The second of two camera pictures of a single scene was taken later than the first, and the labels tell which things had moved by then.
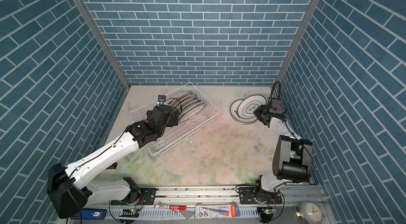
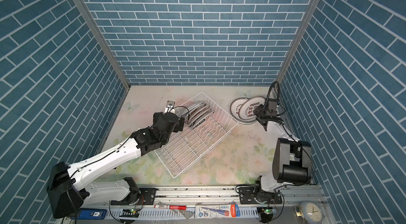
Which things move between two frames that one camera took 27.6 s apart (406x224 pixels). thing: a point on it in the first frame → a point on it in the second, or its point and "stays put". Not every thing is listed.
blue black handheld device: x=97 y=214 stays put
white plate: x=184 y=95 → x=195 y=113
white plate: x=191 y=112 → x=234 y=109
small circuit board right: x=268 y=211 stays put
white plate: x=185 y=99 → x=199 y=117
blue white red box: x=214 y=211 stays put
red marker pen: x=171 y=207 stays put
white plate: x=188 y=102 → x=201 y=119
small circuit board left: x=132 y=212 stays put
